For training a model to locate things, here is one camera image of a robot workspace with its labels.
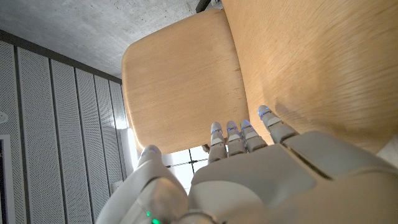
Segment light wooden chair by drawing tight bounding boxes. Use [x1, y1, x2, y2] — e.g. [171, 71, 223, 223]
[121, 0, 398, 155]

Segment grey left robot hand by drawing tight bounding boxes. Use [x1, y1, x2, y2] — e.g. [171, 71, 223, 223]
[95, 105, 398, 224]

